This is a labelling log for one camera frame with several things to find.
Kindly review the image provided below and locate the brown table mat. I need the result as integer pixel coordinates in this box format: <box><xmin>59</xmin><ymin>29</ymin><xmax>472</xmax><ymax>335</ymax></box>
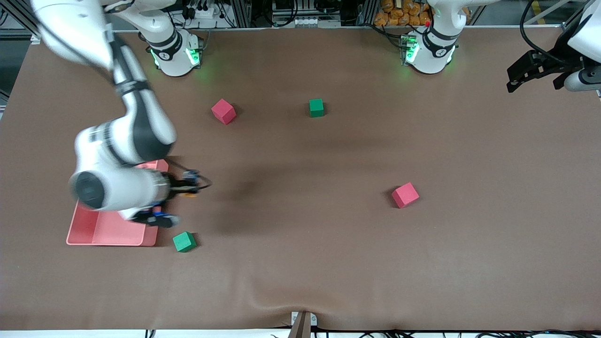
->
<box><xmin>0</xmin><ymin>26</ymin><xmax>601</xmax><ymax>331</ymax></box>

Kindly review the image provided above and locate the bag of orange items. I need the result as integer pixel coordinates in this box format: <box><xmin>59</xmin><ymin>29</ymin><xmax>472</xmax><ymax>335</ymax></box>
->
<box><xmin>374</xmin><ymin>0</ymin><xmax>432</xmax><ymax>27</ymax></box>

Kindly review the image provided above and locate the white power strip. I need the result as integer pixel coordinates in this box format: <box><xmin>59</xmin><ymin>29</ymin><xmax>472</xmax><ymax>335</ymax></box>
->
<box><xmin>187</xmin><ymin>4</ymin><xmax>221</xmax><ymax>20</ymax></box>

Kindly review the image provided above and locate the pink plastic tray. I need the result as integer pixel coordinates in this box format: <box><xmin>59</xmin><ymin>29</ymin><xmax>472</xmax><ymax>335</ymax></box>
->
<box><xmin>66</xmin><ymin>159</ymin><xmax>170</xmax><ymax>246</ymax></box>

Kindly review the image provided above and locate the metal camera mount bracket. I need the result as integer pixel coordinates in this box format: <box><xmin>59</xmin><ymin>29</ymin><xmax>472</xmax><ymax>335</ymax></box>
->
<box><xmin>290</xmin><ymin>311</ymin><xmax>318</xmax><ymax>338</ymax></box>

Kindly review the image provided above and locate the aluminium corner frame profile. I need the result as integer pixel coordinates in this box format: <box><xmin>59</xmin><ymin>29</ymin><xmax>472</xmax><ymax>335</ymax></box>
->
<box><xmin>561</xmin><ymin>0</ymin><xmax>593</xmax><ymax>36</ymax></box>
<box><xmin>0</xmin><ymin>9</ymin><xmax>40</xmax><ymax>45</ymax></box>

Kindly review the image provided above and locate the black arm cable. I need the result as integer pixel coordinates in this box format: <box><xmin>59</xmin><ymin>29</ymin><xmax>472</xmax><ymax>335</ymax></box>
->
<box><xmin>519</xmin><ymin>0</ymin><xmax>571</xmax><ymax>61</ymax></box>
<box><xmin>106</xmin><ymin>28</ymin><xmax>141</xmax><ymax>97</ymax></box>

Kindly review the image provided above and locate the pink foam cube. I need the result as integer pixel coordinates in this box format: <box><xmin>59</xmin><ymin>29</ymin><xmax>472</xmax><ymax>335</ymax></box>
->
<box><xmin>391</xmin><ymin>182</ymin><xmax>420</xmax><ymax>209</ymax></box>
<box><xmin>211</xmin><ymin>99</ymin><xmax>237</xmax><ymax>125</ymax></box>

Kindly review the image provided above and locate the orange black push button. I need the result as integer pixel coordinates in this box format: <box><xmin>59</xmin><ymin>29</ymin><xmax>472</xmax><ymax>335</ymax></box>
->
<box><xmin>182</xmin><ymin>170</ymin><xmax>201</xmax><ymax>198</ymax></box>

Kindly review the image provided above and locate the aluminium frame post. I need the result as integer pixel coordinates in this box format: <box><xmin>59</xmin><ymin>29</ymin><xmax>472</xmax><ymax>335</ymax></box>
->
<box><xmin>358</xmin><ymin>0</ymin><xmax>376</xmax><ymax>26</ymax></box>
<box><xmin>229</xmin><ymin>0</ymin><xmax>253</xmax><ymax>29</ymax></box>

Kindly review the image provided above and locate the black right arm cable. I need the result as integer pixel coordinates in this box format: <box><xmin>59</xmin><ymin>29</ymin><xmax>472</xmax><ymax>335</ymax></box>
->
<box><xmin>106</xmin><ymin>28</ymin><xmax>141</xmax><ymax>97</ymax></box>

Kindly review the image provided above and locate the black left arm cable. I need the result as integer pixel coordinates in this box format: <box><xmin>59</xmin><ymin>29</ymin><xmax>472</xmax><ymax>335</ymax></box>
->
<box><xmin>519</xmin><ymin>0</ymin><xmax>571</xmax><ymax>61</ymax></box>

